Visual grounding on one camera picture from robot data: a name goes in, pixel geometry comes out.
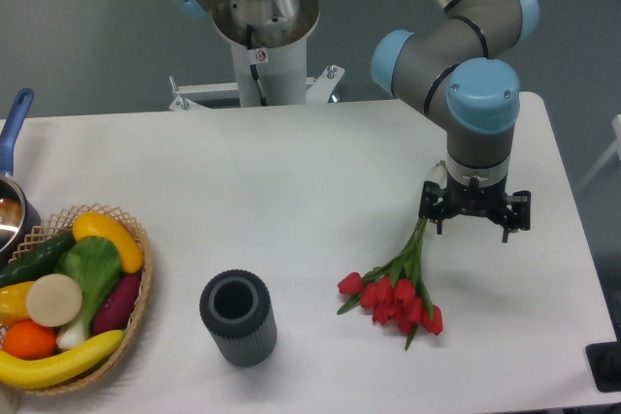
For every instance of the beige round disc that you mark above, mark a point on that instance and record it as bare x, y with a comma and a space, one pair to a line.
53, 300

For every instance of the black device at table edge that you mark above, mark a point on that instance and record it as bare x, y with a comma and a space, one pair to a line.
604, 362

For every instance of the red tulip bouquet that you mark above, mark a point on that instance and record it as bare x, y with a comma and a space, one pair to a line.
395, 293

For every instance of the green bok choy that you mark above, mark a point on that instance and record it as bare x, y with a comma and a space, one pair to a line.
94, 264

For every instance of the woven wicker basket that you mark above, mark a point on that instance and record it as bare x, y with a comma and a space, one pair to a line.
62, 222

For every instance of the yellow banana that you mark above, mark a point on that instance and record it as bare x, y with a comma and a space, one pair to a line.
57, 369

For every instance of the blue handled saucepan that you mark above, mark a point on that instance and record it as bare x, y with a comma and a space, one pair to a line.
18, 216

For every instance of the orange fruit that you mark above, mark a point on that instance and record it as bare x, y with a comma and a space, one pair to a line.
28, 340

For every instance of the yellow bell pepper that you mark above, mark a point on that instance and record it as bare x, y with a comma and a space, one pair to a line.
13, 303

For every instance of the green cucumber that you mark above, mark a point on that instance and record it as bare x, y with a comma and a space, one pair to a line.
38, 261

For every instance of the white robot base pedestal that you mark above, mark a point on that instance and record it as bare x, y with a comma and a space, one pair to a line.
268, 42

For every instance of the purple sweet potato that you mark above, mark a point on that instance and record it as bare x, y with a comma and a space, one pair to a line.
115, 312

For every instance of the white frame at right edge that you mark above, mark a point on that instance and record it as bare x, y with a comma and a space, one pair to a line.
611, 152

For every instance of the grey robot arm, blue caps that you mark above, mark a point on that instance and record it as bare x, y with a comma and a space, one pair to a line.
454, 77

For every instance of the dark grey ribbed vase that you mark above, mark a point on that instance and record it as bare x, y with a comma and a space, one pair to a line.
237, 310

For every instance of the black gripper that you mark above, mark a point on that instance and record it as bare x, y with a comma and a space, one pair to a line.
511, 212

